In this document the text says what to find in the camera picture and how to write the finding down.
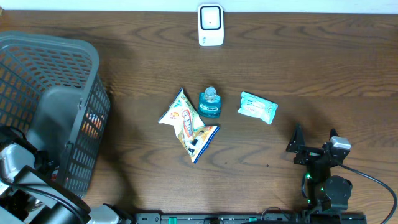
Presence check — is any grey plastic shopping basket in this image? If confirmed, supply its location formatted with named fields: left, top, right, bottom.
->
left=1, top=31, right=110, bottom=197

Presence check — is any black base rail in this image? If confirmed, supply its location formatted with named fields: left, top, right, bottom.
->
left=134, top=213, right=367, bottom=224

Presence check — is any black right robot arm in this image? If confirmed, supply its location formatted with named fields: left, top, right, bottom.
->
left=286, top=124, right=352, bottom=223

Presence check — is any blue mouthwash bottle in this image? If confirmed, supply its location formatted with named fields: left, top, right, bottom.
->
left=198, top=86, right=222, bottom=118

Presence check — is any teal wet wipes pack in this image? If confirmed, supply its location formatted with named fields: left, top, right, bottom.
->
left=238, top=91, right=279, bottom=125

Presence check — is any yellow white snack bag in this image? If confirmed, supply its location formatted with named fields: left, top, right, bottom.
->
left=158, top=88, right=220, bottom=164

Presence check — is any black right camera cable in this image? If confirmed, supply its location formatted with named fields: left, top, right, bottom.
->
left=334, top=158, right=398, bottom=224

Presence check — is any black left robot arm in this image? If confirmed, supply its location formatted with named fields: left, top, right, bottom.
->
left=1, top=126, right=133, bottom=224

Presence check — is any white barcode scanner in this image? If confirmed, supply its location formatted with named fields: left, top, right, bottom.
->
left=197, top=4, right=224, bottom=47

